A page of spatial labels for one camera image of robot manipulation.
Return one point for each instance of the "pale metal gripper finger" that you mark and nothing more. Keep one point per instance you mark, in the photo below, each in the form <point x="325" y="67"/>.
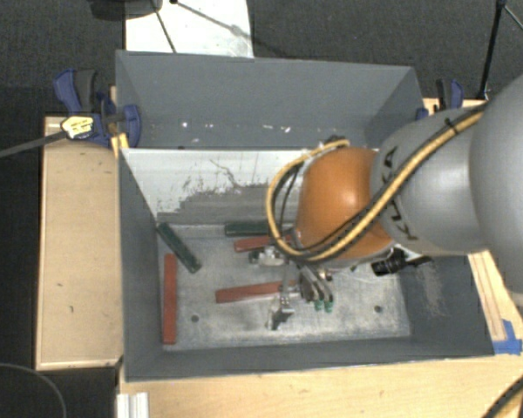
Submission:
<point x="273" y="318"/>
<point x="288" y="307"/>

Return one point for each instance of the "red-brown flat block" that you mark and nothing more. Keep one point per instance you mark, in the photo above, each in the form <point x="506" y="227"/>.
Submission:
<point x="170" y="298"/>
<point x="253" y="244"/>
<point x="244" y="293"/>

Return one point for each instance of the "dark green flat block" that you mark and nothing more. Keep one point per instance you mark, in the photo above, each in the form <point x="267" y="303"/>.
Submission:
<point x="178" y="247"/>
<point x="246" y="228"/>

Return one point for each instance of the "grey metal bin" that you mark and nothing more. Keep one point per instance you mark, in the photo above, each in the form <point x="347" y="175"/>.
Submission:
<point x="226" y="103"/>

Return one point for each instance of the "pale wood flat board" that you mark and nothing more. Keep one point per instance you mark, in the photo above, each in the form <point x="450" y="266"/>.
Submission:
<point x="80" y="251"/>

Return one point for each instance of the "black cylinder on white bracket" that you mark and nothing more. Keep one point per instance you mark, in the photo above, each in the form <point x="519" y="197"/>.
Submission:
<point x="388" y="266"/>

